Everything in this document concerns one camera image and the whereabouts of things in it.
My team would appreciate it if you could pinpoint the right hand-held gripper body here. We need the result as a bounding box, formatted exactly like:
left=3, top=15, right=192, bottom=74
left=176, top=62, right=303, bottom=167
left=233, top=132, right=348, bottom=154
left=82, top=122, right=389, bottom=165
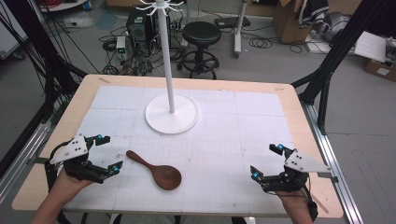
left=261, top=146, right=332, bottom=194

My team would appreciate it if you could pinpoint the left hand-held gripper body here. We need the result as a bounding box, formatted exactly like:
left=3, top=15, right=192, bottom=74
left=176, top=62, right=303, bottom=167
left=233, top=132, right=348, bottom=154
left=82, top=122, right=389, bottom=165
left=49, top=133, right=106, bottom=185

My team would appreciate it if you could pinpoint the brown wooden spoon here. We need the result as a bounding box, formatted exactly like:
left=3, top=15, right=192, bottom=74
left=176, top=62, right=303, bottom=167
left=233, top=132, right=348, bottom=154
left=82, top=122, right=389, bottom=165
left=125, top=149, right=183, bottom=191

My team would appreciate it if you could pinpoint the white hook stand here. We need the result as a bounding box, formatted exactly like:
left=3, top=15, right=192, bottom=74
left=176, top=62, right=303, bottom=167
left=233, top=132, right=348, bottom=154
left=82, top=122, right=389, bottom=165
left=135, top=0, right=201, bottom=135

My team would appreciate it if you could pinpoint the person's left hand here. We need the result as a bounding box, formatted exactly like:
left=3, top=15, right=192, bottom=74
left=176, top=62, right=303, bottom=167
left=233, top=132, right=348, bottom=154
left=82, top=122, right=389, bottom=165
left=50, top=169, right=95, bottom=200

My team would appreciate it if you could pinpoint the person's right hand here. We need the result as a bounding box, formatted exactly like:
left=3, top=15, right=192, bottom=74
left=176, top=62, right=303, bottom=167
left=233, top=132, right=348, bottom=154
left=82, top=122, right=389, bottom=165
left=275, top=189, right=313, bottom=214

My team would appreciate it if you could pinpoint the white grid mat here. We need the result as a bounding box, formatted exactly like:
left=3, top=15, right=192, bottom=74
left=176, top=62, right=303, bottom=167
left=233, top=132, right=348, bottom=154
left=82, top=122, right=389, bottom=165
left=64, top=85, right=295, bottom=217

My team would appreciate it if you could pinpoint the small white power unit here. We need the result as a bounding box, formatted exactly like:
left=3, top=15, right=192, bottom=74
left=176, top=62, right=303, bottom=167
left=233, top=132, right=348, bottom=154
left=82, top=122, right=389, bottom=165
left=115, top=35, right=127, bottom=62

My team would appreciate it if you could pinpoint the white stand leg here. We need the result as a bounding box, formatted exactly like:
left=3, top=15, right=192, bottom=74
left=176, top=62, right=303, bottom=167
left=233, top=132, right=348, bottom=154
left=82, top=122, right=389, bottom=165
left=233, top=0, right=248, bottom=60

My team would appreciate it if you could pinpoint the black computer tower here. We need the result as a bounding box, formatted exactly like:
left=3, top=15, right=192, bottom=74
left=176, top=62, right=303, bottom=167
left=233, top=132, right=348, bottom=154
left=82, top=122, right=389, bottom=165
left=125, top=7, right=172, bottom=45

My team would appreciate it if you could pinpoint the tall cardboard box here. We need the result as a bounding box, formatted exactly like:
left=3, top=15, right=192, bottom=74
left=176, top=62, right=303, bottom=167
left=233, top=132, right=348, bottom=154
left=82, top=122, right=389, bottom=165
left=273, top=0, right=313, bottom=45

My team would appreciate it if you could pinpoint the low cardboard box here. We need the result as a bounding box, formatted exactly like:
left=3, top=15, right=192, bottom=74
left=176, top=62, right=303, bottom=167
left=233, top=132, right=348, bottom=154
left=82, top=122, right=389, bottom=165
left=362, top=58, right=396, bottom=83

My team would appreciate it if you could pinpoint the flat black device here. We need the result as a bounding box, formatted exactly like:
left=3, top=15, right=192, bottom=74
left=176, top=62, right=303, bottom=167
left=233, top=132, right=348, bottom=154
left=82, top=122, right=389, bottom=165
left=213, top=15, right=252, bottom=30

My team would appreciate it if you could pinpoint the white foam board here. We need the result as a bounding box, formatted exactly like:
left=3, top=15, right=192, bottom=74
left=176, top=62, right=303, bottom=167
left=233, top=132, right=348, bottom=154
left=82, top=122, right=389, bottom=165
left=353, top=30, right=388, bottom=63

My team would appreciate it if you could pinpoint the grey rounded device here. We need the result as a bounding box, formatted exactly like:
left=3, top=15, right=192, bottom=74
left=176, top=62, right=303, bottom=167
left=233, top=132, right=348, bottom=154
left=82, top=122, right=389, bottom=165
left=321, top=11, right=351, bottom=43

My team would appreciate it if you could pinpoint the black round stool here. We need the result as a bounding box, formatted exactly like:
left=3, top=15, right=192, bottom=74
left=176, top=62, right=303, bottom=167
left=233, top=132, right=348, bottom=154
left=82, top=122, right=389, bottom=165
left=176, top=21, right=223, bottom=80

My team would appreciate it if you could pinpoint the striped dark clothing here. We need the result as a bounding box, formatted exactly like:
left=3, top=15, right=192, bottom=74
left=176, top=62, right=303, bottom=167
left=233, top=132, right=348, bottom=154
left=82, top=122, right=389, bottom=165
left=300, top=0, right=331, bottom=30

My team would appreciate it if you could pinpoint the aluminium rail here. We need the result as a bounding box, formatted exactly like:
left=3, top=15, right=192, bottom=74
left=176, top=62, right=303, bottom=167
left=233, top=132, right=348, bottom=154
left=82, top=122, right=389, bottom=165
left=0, top=102, right=64, bottom=204
left=300, top=100, right=364, bottom=224

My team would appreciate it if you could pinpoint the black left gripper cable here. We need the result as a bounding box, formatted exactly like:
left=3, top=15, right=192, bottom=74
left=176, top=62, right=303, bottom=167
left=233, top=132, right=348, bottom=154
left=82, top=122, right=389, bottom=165
left=44, top=139, right=75, bottom=194

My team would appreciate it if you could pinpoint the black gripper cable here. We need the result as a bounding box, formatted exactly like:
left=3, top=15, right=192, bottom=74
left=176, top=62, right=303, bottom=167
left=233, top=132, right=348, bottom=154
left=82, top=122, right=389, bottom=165
left=44, top=139, right=75, bottom=194
left=297, top=177, right=319, bottom=223

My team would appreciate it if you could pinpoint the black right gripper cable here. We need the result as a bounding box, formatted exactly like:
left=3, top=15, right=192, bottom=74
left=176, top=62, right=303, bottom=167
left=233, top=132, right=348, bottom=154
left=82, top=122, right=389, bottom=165
left=297, top=177, right=319, bottom=223

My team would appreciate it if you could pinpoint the tangle of black cables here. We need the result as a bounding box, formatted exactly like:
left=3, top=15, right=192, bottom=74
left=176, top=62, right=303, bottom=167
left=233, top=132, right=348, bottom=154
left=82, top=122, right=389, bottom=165
left=98, top=25, right=189, bottom=77

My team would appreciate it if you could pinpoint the black metal frame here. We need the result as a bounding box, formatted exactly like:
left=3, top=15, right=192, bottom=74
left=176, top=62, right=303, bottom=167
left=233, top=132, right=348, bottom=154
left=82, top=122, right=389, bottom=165
left=0, top=0, right=89, bottom=180
left=290, top=0, right=388, bottom=135

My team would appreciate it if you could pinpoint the coiled black floor cable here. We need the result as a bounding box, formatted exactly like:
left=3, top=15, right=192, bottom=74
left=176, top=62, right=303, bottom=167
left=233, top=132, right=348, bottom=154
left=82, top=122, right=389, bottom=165
left=247, top=31, right=305, bottom=54

